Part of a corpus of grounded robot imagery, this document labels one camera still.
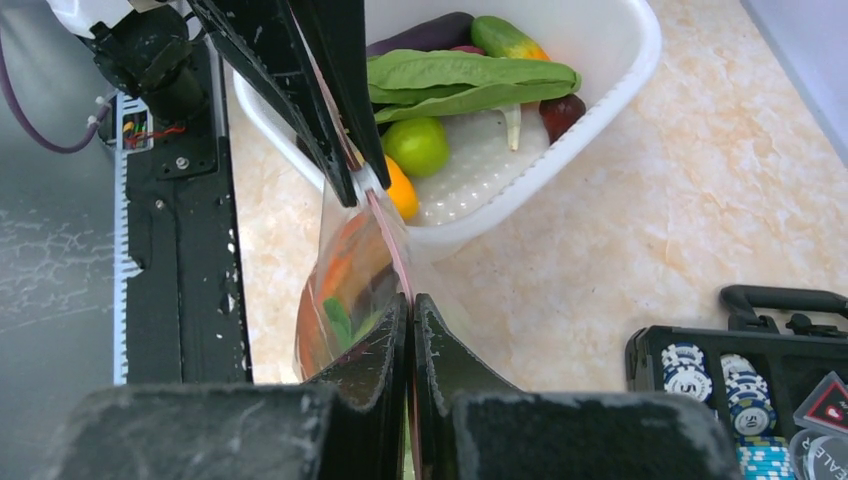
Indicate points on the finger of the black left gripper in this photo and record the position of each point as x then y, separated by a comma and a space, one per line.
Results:
334, 31
262, 42

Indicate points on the green leafy vegetable toy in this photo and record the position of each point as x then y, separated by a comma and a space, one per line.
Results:
410, 84

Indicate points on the small orange fruit toy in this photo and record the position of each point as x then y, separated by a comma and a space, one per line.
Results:
402, 192

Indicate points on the white plastic basket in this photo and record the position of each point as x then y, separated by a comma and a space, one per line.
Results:
614, 45

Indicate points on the dark purple eggplant toy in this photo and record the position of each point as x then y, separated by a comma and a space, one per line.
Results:
442, 33

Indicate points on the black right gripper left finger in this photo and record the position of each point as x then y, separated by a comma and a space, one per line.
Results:
298, 430

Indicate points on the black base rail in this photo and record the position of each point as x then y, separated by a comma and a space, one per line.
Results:
179, 312

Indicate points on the black poker chip case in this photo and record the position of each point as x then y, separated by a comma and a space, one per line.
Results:
775, 379

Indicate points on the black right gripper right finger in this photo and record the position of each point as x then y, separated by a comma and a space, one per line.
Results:
468, 422

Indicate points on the clear zip top bag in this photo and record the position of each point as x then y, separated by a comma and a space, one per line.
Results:
416, 275

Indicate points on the orange carrot toy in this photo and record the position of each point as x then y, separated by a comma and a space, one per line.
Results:
344, 295

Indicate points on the green orange mango toy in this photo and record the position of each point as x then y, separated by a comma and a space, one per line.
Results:
498, 37

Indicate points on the small green lime toy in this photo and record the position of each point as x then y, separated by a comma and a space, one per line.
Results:
419, 146

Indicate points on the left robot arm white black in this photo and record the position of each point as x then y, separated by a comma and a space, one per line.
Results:
143, 47

